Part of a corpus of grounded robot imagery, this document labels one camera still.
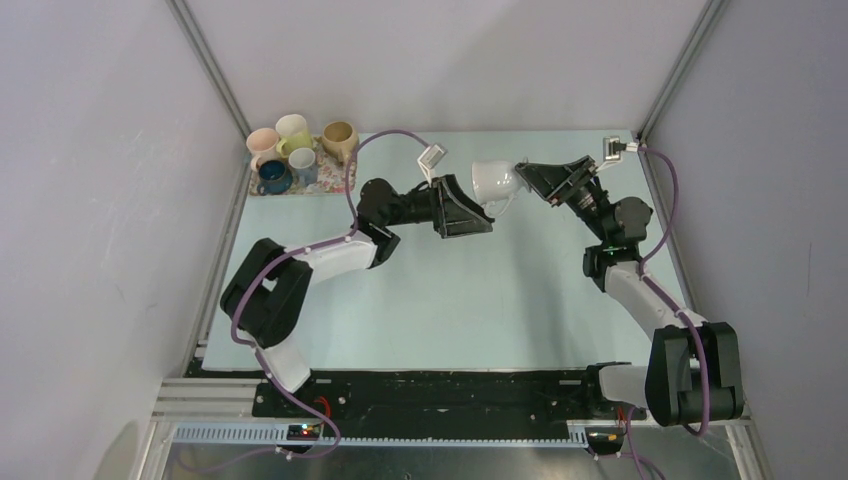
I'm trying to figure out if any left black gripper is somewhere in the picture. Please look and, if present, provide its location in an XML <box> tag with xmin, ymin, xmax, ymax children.
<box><xmin>383</xmin><ymin>176</ymin><xmax>494</xmax><ymax>239</ymax></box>

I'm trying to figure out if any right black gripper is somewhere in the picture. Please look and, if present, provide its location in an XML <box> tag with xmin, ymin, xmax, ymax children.
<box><xmin>516</xmin><ymin>155</ymin><xmax>610</xmax><ymax>244</ymax></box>

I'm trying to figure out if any grey mug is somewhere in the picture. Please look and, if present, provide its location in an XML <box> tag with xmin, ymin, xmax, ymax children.
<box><xmin>471</xmin><ymin>160</ymin><xmax>530</xmax><ymax>218</ymax></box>
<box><xmin>289</xmin><ymin>147</ymin><xmax>318</xmax><ymax>187</ymax></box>

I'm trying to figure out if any beige ceramic mug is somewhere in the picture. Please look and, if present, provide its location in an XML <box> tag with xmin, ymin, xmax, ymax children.
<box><xmin>321</xmin><ymin>121</ymin><xmax>359</xmax><ymax>166</ymax></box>

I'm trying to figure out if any blue ceramic mug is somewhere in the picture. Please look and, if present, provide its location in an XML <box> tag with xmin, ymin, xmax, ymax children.
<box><xmin>257</xmin><ymin>160</ymin><xmax>294</xmax><ymax>196</ymax></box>

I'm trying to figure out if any yellow ceramic mug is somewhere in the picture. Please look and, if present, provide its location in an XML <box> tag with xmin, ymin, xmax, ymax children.
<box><xmin>275</xmin><ymin>114</ymin><xmax>314</xmax><ymax>159</ymax></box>

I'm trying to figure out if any pink ceramic mug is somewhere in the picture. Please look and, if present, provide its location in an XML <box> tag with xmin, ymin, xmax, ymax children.
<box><xmin>245</xmin><ymin>127</ymin><xmax>281</xmax><ymax>172</ymax></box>

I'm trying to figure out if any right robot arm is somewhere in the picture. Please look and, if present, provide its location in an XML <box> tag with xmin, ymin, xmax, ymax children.
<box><xmin>515</xmin><ymin>156</ymin><xmax>745</xmax><ymax>428</ymax></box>

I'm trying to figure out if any floral placemat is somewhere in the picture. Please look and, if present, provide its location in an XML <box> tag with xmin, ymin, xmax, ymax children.
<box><xmin>247</xmin><ymin>136</ymin><xmax>358</xmax><ymax>197</ymax></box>

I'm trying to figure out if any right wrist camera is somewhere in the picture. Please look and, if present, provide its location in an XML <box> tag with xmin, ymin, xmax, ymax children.
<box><xmin>596</xmin><ymin>136</ymin><xmax>640</xmax><ymax>172</ymax></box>

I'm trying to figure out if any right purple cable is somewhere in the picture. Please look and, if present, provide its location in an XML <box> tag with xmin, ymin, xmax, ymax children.
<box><xmin>622</xmin><ymin>146</ymin><xmax>711</xmax><ymax>439</ymax></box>

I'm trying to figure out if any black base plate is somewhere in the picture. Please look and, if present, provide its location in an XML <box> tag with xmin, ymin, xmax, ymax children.
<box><xmin>251</xmin><ymin>366</ymin><xmax>630</xmax><ymax>439</ymax></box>

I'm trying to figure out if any grey cable duct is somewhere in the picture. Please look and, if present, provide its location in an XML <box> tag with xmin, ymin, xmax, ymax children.
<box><xmin>172</xmin><ymin>422</ymin><xmax>588</xmax><ymax>448</ymax></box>

